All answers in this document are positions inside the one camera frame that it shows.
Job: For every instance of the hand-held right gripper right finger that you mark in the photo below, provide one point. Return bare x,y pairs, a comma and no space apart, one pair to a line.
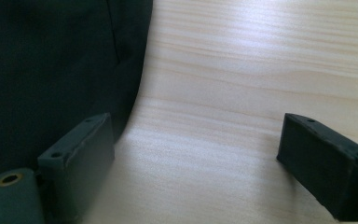
323,168

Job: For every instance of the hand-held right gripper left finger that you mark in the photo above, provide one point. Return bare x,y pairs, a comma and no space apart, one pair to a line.
77,168

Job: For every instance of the black pants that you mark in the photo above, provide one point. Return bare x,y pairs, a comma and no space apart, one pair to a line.
43,62

